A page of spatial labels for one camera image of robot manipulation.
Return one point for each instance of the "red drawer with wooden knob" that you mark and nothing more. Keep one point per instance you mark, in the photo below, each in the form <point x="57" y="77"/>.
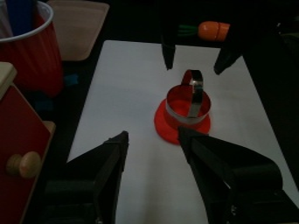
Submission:
<point x="19" y="131"/>

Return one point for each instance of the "small blue toy piece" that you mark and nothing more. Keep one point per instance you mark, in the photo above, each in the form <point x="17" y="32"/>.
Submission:
<point x="72" y="80"/>

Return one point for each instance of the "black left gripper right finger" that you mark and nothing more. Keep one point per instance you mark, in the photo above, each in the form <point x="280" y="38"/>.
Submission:
<point x="234" y="180"/>

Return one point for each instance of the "wooden toy drawer cabinet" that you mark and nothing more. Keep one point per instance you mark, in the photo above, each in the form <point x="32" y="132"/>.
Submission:
<point x="5" y="74"/>

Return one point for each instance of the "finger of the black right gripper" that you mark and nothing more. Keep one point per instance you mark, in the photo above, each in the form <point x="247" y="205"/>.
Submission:
<point x="227" y="59"/>
<point x="168" y="55"/>

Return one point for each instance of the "round metal dough cutter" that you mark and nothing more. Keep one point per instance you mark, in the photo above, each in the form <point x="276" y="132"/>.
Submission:
<point x="175" y="115"/>

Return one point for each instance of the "flat red play dough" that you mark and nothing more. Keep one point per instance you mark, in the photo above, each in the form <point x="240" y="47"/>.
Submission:
<point x="163" y="125"/>

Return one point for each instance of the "flat wooden tray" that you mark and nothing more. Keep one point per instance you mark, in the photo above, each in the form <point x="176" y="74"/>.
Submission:
<point x="78" y="29"/>

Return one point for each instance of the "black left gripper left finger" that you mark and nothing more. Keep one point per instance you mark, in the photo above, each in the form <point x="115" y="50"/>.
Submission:
<point x="87" y="180"/>

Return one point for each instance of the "red plastic cup white rim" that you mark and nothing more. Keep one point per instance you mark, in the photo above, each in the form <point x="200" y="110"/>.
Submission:
<point x="35" y="61"/>

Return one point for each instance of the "white cutting board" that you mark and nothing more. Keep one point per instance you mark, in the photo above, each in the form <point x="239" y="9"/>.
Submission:
<point x="132" y="87"/>

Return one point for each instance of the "orange toy carrot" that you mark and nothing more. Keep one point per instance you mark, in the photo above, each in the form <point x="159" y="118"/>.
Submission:
<point x="212" y="30"/>

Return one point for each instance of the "blue plastic utensil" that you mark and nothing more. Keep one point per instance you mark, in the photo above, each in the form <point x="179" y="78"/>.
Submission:
<point x="20" y="16"/>

